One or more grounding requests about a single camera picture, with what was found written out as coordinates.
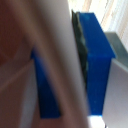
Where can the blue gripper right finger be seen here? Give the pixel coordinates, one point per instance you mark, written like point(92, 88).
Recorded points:
point(98, 50)

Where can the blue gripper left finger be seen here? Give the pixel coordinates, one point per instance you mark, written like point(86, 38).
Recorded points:
point(46, 93)

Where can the brown drawer front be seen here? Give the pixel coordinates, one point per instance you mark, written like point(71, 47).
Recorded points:
point(13, 36)

